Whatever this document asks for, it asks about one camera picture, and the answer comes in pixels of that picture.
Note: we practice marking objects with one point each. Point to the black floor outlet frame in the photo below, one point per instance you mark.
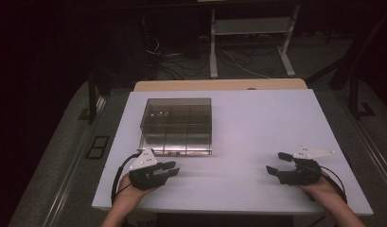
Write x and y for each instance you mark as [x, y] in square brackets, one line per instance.
[97, 147]

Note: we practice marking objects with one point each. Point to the person's right hand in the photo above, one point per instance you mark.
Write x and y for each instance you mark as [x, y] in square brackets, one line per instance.
[323, 190]

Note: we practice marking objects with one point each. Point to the cluster of small shiny pieces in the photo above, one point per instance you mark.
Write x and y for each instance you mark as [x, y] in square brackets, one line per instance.
[159, 113]

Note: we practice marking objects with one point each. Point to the black metal stand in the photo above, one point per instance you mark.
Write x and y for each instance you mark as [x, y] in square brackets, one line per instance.
[354, 94]
[92, 94]

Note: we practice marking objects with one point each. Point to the white metal stand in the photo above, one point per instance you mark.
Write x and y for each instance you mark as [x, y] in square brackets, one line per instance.
[251, 26]

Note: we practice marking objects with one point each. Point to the tinted transparent drawer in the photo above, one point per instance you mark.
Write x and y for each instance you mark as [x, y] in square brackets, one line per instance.
[181, 146]

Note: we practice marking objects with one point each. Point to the metal floor rail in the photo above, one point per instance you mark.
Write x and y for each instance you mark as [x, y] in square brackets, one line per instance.
[371, 143]
[69, 176]

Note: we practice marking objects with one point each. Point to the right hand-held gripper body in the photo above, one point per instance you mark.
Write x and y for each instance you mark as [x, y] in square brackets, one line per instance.
[304, 175]

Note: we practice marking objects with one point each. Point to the person's left hand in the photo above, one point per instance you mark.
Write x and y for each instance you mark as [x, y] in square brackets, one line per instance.
[131, 194]

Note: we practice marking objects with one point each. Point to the tinted transparent storage box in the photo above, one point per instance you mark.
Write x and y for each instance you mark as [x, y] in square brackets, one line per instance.
[181, 112]

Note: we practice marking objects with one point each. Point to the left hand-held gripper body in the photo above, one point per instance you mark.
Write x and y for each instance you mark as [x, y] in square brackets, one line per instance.
[144, 178]

